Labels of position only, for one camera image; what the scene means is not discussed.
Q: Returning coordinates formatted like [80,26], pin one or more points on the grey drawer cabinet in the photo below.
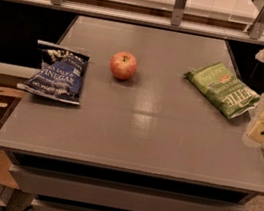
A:
[149,143]

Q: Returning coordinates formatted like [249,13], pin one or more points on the green jalapeno chip bag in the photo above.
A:
[223,89]

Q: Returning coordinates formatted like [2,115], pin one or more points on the red apple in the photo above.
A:
[123,65]

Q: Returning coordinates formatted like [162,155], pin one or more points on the blue salt vinegar chip bag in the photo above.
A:
[61,74]

